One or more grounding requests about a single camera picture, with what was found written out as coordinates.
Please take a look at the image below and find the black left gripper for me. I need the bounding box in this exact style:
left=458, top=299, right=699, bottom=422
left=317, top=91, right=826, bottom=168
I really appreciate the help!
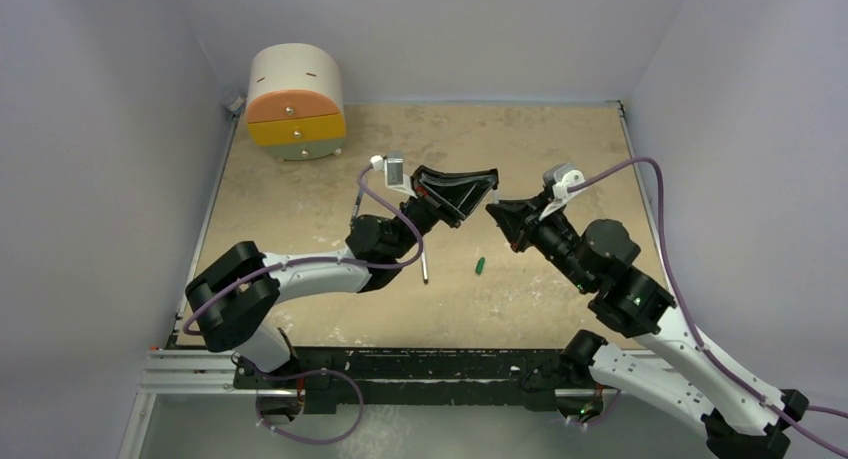
left=390, top=171, right=502, bottom=262

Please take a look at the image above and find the blue pen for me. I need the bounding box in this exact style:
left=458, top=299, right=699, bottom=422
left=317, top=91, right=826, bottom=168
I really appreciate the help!
left=351, top=186, right=365, bottom=220

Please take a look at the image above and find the white marker black tip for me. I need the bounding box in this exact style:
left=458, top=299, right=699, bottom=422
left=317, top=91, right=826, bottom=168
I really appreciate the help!
left=420, top=248, right=430, bottom=285

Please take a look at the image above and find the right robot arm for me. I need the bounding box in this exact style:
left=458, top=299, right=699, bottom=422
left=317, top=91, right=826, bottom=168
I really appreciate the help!
left=485, top=196, right=809, bottom=458

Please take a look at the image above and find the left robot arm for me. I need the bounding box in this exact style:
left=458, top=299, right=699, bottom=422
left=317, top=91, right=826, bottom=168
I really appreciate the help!
left=182, top=156, right=499, bottom=388

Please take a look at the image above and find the small three-drawer pastel cabinet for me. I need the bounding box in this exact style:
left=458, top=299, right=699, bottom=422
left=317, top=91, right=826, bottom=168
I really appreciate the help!
left=244, top=43, right=347, bottom=161

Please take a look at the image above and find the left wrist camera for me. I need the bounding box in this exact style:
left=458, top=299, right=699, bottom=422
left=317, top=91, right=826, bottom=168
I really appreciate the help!
left=369, top=151, right=415, bottom=197

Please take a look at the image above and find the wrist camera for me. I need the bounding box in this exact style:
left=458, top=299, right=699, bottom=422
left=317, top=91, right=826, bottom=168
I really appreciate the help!
left=539, top=163, right=586, bottom=220
left=369, top=151, right=415, bottom=197

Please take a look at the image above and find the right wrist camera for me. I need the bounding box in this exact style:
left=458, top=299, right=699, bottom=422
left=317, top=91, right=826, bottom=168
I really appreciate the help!
left=539, top=163, right=586, bottom=220

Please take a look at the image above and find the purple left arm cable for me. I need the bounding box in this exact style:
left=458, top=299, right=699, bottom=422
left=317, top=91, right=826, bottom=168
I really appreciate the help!
left=182, top=166, right=425, bottom=338

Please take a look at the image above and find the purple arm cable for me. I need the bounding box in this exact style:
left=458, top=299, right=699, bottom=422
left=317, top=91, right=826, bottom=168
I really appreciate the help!
left=182, top=166, right=425, bottom=338
left=572, top=156, right=848, bottom=459

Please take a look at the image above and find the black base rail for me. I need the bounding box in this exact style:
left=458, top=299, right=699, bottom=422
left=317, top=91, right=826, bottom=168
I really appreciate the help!
left=234, top=346, right=616, bottom=421

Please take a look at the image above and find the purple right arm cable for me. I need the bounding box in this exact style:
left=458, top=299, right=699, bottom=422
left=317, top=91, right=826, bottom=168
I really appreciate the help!
left=572, top=156, right=848, bottom=459

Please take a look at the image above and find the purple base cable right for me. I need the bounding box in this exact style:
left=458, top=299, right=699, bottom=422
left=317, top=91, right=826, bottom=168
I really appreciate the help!
left=563, top=376, right=629, bottom=431

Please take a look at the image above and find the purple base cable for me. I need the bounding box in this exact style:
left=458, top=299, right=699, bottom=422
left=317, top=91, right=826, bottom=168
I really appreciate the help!
left=254, top=364, right=369, bottom=445
left=563, top=376, right=629, bottom=431

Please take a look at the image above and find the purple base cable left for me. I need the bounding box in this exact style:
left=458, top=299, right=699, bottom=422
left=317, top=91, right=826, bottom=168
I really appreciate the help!
left=254, top=364, right=369, bottom=445

